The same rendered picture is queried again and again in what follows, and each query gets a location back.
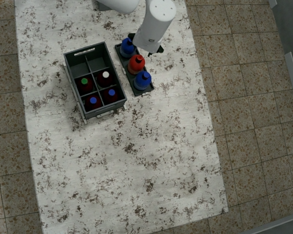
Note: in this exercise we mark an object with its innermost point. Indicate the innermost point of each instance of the black tray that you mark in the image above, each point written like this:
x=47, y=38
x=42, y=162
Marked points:
x=130, y=77

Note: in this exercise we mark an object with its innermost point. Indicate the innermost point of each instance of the red labeled bottle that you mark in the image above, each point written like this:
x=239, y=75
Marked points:
x=136, y=64

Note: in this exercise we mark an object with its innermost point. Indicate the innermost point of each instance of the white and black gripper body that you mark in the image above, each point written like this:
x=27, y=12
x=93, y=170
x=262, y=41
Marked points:
x=140, y=42

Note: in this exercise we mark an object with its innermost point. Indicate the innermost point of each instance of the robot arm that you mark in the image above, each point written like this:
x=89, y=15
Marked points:
x=159, y=15

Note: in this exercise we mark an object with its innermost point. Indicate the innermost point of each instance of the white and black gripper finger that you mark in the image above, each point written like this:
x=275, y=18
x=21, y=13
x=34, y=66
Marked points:
x=131, y=36
x=160, y=50

